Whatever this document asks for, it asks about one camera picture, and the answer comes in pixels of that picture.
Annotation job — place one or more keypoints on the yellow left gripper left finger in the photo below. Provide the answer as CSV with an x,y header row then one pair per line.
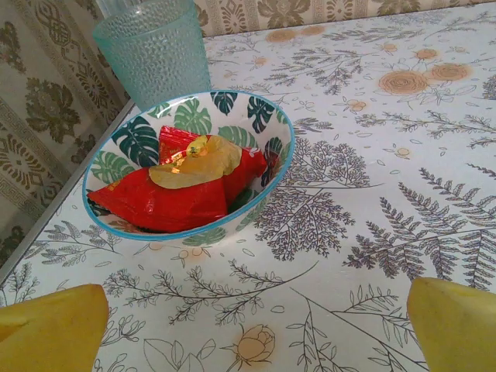
x,y
50,333

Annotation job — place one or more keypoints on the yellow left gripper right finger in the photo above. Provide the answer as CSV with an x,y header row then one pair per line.
x,y
457,329

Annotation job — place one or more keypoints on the red foil snack packet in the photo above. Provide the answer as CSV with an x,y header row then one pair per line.
x,y
174,145
162,205

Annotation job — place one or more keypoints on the leaf print ceramic bowl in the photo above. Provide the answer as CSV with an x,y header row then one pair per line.
x,y
129,141

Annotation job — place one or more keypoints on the yellow clear wrapped snack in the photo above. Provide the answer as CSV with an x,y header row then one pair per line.
x,y
193,166

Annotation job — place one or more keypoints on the teal textured plastic tumbler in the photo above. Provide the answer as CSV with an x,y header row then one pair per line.
x,y
151,50

